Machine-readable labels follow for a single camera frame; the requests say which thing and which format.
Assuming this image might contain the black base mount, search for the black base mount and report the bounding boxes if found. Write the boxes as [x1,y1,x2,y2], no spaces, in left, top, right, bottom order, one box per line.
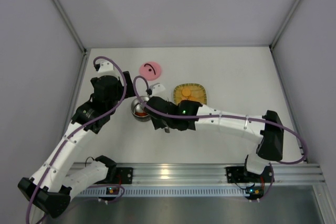
[102,167,133,185]
[225,166,273,184]

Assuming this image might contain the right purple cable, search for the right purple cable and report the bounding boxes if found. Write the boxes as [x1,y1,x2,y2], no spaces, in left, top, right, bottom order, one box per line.
[133,76,308,201]

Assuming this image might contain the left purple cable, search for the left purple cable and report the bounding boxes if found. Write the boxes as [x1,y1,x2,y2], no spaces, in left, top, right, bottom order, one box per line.
[26,56,129,224]

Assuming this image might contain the purple cable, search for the purple cable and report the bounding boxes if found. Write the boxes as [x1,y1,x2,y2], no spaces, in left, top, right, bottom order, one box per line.
[133,76,308,201]
[26,56,129,224]

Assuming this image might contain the silver metal tongs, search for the silver metal tongs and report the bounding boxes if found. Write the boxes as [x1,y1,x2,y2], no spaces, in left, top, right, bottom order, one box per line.
[139,96,170,133]

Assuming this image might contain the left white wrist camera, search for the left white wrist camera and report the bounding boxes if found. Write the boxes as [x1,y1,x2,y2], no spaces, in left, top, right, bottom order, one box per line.
[95,60,115,76]

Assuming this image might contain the red toy chicken drumstick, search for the red toy chicken drumstick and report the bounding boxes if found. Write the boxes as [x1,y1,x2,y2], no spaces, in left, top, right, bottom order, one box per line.
[134,111,148,118]

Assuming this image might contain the green woven bamboo tray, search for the green woven bamboo tray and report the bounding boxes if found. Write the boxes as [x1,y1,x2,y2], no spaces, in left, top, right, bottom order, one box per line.
[173,83,207,104]

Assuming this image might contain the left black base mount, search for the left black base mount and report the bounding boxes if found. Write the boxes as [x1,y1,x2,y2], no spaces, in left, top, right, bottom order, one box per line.
[102,167,133,185]

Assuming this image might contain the pink round lid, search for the pink round lid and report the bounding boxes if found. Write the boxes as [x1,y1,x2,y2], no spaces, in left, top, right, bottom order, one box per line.
[139,61,162,81]

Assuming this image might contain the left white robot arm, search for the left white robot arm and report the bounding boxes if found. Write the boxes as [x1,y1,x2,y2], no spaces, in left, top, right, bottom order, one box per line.
[18,71,135,218]

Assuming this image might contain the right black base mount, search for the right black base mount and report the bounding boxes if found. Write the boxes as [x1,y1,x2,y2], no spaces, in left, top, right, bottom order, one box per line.
[225,166,273,184]

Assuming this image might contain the slotted cable duct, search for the slotted cable duct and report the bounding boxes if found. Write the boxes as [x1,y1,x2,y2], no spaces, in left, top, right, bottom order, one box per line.
[78,185,262,198]

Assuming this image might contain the round orange cracker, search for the round orange cracker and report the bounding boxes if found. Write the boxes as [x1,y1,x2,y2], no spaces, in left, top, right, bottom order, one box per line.
[182,87,191,97]

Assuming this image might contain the steel round lunch bowl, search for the steel round lunch bowl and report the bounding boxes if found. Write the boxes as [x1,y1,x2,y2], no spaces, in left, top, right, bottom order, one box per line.
[131,98,151,122]

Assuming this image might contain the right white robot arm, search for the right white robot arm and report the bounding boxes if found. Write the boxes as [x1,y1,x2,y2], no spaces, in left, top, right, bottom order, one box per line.
[144,96,284,175]

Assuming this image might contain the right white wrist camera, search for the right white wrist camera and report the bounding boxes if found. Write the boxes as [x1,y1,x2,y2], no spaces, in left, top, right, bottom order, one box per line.
[146,83,166,96]

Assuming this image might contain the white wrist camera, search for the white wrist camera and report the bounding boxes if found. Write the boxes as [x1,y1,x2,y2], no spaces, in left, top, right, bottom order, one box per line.
[146,83,166,96]
[95,60,115,76]

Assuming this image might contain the aluminium mounting rail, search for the aluminium mounting rail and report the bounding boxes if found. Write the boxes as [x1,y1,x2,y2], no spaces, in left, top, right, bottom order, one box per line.
[117,163,326,186]

